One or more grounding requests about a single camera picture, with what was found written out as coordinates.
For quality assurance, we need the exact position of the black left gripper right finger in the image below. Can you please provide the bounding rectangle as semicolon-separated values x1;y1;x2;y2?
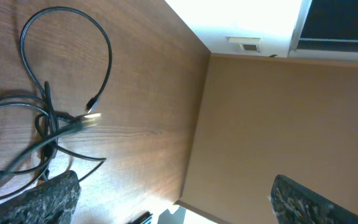
270;175;358;224

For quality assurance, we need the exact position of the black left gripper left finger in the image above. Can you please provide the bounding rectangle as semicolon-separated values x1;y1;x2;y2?
0;170;81;224

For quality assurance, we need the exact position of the black cable gold plug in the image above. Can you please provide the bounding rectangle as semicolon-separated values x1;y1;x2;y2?
0;113;106;184

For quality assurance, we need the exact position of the black cable looped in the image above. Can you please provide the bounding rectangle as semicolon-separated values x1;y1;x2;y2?
0;81;107;205

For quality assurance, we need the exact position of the black cable small plug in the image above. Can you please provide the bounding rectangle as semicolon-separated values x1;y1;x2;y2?
19;6;113;113

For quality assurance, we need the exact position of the dark window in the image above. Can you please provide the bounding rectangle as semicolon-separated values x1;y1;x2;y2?
288;0;358;61

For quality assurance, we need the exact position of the white wall outlet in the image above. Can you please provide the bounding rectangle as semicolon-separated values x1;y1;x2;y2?
227;37;262;52

